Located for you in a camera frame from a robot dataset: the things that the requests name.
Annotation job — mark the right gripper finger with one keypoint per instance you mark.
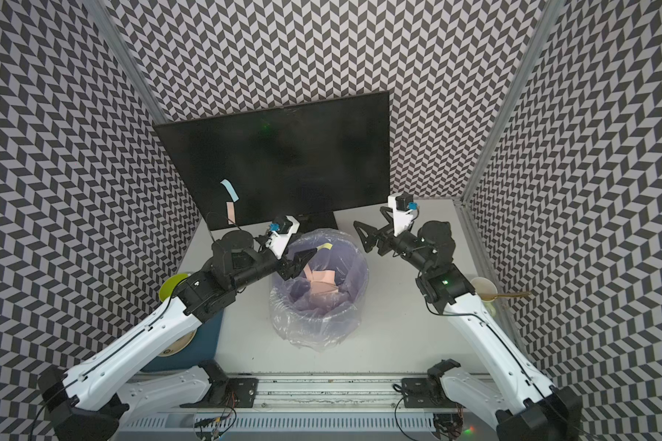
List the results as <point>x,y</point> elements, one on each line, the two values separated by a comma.
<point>371,237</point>
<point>388,215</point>

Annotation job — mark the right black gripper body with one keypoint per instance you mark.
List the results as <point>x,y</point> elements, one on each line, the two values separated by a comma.
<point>405,244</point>

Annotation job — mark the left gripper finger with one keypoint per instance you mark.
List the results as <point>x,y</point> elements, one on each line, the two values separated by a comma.
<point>301,259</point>
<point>289,270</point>

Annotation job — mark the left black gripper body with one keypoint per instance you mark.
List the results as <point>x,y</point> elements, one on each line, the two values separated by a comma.
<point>264,265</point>

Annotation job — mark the pink narrow sticky note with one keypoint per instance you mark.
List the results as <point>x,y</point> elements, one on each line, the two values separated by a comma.
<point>309,273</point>
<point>230,212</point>

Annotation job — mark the pink square sticky note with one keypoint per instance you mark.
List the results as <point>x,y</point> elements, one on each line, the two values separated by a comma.
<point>331,274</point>
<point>321,288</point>

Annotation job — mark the blue narrow sticky note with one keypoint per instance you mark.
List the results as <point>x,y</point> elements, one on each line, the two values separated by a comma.
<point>230,190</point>

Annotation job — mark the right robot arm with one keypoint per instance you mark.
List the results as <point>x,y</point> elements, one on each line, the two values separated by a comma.
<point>449,294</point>

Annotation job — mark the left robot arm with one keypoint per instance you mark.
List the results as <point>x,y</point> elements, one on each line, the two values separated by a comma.
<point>93,399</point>

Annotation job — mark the black monitor stand base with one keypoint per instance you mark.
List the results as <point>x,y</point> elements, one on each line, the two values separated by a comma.
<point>315,221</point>

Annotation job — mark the black computer monitor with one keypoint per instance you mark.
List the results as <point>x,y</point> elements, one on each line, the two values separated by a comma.
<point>327,155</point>

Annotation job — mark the purple bin with plastic liner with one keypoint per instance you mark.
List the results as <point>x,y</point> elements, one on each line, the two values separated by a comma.
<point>322,306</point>

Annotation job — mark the white paper cup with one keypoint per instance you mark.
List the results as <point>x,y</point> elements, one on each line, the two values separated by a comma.
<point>487,292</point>

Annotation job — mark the cream plate with red item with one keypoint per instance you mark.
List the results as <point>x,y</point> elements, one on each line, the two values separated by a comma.
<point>178,346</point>

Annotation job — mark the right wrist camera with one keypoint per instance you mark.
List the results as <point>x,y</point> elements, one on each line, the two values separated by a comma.
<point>404,211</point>

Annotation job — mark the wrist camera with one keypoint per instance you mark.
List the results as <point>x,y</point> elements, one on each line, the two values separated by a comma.
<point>404,211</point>
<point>280,233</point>

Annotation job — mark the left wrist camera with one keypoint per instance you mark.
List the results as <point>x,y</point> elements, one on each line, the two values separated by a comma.
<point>280,233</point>

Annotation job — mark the aluminium mounting rail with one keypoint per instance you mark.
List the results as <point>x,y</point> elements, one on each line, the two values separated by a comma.
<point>308,393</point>

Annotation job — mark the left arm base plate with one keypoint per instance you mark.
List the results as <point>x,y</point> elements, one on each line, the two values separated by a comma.
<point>237,393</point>

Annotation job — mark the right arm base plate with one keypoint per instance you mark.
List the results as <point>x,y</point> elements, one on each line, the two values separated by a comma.
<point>422,393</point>

